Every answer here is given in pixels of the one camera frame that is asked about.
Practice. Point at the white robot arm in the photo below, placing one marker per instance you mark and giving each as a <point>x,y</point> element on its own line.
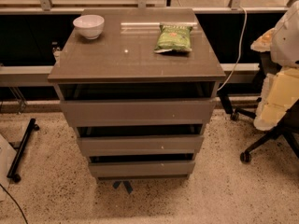
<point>282,41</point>

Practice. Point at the grey drawer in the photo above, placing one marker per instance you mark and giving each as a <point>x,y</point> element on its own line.
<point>135,113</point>
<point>139,145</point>
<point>143,168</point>

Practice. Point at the grey bottom drawer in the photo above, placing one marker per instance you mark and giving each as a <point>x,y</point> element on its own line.
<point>143,168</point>

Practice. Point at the grey middle drawer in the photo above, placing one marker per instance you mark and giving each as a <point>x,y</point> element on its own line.
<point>139,145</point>

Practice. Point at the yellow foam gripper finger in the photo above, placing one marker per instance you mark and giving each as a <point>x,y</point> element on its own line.
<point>279,93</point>

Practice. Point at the grey drawer cabinet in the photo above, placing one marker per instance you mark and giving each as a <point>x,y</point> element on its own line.
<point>121,65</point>

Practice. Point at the grey top drawer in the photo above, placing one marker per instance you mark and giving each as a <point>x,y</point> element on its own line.
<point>135,113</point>

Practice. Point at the black office chair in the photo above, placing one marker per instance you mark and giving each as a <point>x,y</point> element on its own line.
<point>287,127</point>

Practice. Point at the green chip bag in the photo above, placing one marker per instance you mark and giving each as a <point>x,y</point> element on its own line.
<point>174,37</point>

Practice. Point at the white ceramic bowl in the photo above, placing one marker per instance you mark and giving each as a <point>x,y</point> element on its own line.
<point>89,26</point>

